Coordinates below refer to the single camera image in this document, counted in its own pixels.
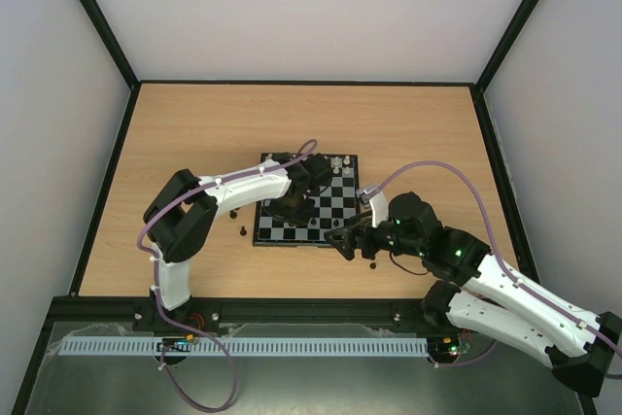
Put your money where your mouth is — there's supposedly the right circuit board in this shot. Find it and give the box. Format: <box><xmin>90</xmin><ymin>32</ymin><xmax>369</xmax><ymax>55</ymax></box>
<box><xmin>431</xmin><ymin>333</ymin><xmax>473</xmax><ymax>355</ymax></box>

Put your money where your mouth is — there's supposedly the black aluminium front rail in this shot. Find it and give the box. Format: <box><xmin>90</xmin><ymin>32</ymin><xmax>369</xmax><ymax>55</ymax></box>
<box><xmin>45</xmin><ymin>296</ymin><xmax>462</xmax><ymax>336</ymax></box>

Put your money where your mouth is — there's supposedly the light blue slotted cable duct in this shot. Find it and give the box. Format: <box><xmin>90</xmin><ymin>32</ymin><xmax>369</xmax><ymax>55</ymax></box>
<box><xmin>58</xmin><ymin>336</ymin><xmax>429</xmax><ymax>358</ymax></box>

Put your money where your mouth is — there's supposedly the left circuit board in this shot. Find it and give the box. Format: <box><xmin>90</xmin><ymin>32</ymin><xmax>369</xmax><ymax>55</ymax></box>
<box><xmin>155</xmin><ymin>334</ymin><xmax>200</xmax><ymax>353</ymax></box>

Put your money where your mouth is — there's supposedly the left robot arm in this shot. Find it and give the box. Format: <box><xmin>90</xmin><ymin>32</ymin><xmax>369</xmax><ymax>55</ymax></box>
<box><xmin>137</xmin><ymin>154</ymin><xmax>332</xmax><ymax>311</ymax></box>

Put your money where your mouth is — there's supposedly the black and silver chessboard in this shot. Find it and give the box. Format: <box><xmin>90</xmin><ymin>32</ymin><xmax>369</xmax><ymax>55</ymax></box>
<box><xmin>253</xmin><ymin>154</ymin><xmax>361</xmax><ymax>247</ymax></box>

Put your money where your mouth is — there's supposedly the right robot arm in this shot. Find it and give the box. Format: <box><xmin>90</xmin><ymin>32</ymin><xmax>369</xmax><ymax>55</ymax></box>
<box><xmin>325</xmin><ymin>192</ymin><xmax>621</xmax><ymax>398</ymax></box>

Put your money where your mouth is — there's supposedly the circuit board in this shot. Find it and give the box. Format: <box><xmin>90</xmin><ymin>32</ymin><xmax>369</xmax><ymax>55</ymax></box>
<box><xmin>431</xmin><ymin>333</ymin><xmax>473</xmax><ymax>355</ymax></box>
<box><xmin>155</xmin><ymin>334</ymin><xmax>200</xmax><ymax>353</ymax></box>

